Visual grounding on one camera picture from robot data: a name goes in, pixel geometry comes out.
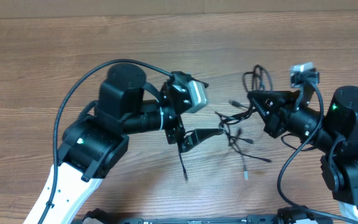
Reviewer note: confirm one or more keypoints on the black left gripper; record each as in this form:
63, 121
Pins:
175, 134

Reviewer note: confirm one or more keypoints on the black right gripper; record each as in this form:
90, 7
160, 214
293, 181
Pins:
281, 102

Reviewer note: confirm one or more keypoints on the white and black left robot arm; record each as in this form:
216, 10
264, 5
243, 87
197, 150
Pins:
93, 144

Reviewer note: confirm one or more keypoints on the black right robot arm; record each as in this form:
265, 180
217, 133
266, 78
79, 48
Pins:
334, 131

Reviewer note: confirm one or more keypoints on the cardboard back panel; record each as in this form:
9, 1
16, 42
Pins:
13, 9

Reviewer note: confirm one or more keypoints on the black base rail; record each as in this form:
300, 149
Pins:
207, 220

